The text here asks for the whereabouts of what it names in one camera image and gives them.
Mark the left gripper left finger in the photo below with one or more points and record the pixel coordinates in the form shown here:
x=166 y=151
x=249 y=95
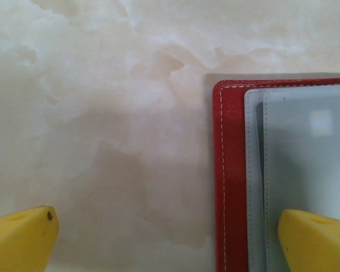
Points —
x=20 y=241

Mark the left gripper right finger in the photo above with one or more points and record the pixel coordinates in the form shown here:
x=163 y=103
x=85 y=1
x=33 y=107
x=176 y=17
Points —
x=320 y=246

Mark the red card holder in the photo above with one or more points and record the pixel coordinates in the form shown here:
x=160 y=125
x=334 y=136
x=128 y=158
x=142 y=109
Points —
x=232 y=170

